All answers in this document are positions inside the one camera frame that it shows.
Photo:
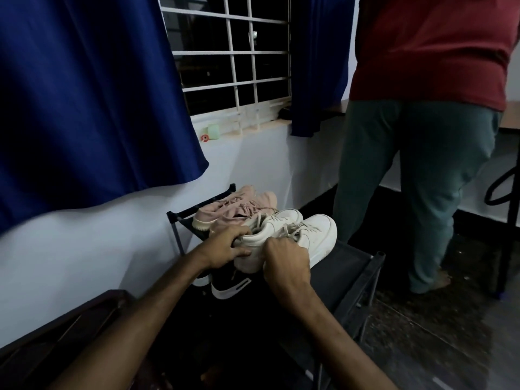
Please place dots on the person's right hand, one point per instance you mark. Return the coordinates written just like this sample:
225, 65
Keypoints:
286, 270

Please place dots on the person's left hand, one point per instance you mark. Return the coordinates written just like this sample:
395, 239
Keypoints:
223, 247

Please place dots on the person's right forearm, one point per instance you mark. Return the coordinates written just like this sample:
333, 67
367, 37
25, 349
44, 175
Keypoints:
337, 345

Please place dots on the person's left forearm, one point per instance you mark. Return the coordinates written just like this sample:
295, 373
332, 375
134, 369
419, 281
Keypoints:
130, 329

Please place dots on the pink sneaker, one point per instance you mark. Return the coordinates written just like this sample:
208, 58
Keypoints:
260, 201
215, 213

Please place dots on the black sneaker white sole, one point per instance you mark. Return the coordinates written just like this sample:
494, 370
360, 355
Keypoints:
200, 281
227, 290

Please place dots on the black shoe rack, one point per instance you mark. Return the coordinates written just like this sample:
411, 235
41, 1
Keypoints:
341, 276

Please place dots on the small red object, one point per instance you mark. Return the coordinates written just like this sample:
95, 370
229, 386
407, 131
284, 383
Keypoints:
204, 138

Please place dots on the small green block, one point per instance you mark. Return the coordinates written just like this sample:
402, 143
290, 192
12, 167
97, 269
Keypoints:
214, 131

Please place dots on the white window grille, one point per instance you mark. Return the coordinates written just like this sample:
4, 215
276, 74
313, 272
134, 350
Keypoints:
231, 56

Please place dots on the dark brown plastic stool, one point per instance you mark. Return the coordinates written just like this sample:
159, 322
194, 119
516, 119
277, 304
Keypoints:
53, 341

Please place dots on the blue curtain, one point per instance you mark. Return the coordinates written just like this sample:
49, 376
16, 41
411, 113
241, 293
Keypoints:
89, 97
321, 64

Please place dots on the black metal chair frame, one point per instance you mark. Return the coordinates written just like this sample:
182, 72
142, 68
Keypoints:
510, 223

